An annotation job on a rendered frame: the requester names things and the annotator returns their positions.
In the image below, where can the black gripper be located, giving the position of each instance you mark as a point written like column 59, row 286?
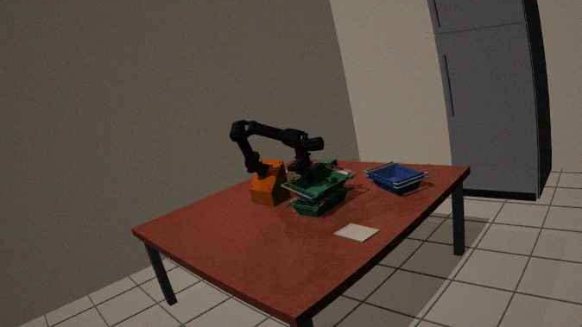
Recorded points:
column 310, row 169

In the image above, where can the green rectangular block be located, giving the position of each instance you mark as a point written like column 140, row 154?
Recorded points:
column 331, row 161

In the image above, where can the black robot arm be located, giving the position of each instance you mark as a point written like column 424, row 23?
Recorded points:
column 289, row 137

